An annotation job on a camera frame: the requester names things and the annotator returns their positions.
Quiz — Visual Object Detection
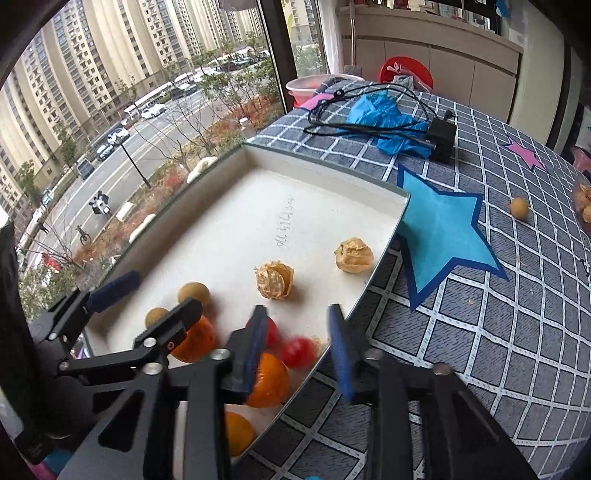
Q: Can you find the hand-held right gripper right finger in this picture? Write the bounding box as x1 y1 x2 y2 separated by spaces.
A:
326 302 539 480

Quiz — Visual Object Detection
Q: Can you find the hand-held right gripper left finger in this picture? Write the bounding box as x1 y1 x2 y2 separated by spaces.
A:
58 304 269 480

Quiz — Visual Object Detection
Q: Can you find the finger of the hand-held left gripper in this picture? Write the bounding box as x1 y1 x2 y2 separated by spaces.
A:
28 270 142 343
58 296 205 387

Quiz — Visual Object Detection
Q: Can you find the large orange mandarin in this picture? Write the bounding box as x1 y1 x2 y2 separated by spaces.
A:
170 316 220 364

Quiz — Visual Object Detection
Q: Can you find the red cherry tomato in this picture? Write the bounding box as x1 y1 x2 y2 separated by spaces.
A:
245 316 280 349
279 336 319 370

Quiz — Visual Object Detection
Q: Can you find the white tray with green rim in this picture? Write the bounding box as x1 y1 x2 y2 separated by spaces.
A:
69 141 411 464

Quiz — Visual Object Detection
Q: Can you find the clear glass bowl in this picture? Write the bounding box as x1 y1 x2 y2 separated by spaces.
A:
571 175 591 227

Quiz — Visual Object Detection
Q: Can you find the black power adapter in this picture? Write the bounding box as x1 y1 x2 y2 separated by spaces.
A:
424 115 458 163

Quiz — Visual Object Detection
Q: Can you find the pink plastic basin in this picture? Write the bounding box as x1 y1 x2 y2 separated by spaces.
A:
285 76 365 109

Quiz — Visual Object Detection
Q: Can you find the white counter cabinet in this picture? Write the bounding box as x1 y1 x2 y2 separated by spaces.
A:
337 4 525 125

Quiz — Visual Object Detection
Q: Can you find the black cable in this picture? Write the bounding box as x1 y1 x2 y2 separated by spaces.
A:
302 82 455 139

